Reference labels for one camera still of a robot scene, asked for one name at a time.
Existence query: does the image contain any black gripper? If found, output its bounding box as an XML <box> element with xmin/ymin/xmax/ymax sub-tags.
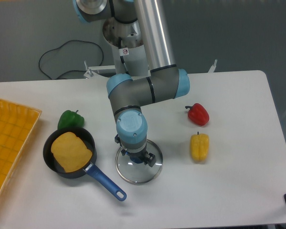
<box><xmin>114</xmin><ymin>135</ymin><xmax>156</xmax><ymax>167</ymax></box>

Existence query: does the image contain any glass pot lid blue knob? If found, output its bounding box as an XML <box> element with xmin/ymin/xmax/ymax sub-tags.
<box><xmin>115</xmin><ymin>139</ymin><xmax>163</xmax><ymax>185</ymax></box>

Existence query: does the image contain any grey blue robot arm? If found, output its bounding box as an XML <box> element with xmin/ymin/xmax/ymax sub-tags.
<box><xmin>73</xmin><ymin>0</ymin><xmax>190</xmax><ymax>167</ymax></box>

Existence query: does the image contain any yellow bell pepper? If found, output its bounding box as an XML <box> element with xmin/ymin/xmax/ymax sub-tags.
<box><xmin>190</xmin><ymin>132</ymin><xmax>209</xmax><ymax>162</ymax></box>

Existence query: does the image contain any yellow toast slice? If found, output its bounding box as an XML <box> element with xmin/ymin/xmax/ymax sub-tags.
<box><xmin>51</xmin><ymin>132</ymin><xmax>93</xmax><ymax>173</ymax></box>

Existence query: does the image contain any red bell pepper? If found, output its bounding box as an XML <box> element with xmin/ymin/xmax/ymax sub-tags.
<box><xmin>185</xmin><ymin>103</ymin><xmax>210</xmax><ymax>126</ymax></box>

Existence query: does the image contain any green bell pepper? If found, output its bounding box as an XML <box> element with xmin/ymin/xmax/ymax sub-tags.
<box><xmin>57</xmin><ymin>110</ymin><xmax>85</xmax><ymax>130</ymax></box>

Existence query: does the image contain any yellow woven basket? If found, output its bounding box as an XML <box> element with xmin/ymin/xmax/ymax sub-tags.
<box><xmin>0</xmin><ymin>98</ymin><xmax>42</xmax><ymax>196</ymax></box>

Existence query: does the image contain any black saucepan blue handle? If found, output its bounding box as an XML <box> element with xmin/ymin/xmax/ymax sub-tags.
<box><xmin>43</xmin><ymin>127</ymin><xmax>127</xmax><ymax>201</ymax></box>

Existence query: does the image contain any white table clamp bracket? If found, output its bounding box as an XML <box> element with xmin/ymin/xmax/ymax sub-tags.
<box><xmin>208</xmin><ymin>59</ymin><xmax>217</xmax><ymax>73</ymax></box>

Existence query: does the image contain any black cable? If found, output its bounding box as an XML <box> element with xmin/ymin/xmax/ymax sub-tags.
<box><xmin>39</xmin><ymin>40</ymin><xmax>104</xmax><ymax>80</ymax></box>

